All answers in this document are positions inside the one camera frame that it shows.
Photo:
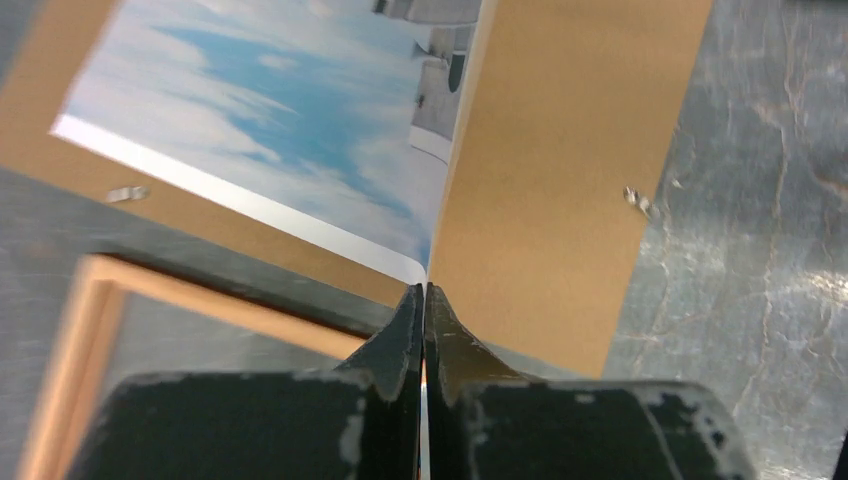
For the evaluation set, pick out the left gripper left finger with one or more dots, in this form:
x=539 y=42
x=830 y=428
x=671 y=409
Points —
x=359 y=420

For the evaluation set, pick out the building and sky photo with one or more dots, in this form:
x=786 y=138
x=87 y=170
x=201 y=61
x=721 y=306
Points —
x=331 y=121

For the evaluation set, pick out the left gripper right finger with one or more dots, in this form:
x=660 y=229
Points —
x=489 y=421

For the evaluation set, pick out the brown cardboard backing board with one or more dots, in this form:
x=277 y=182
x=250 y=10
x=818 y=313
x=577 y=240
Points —
x=568 y=102

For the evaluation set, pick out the wooden picture frame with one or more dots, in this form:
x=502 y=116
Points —
x=91 y=318

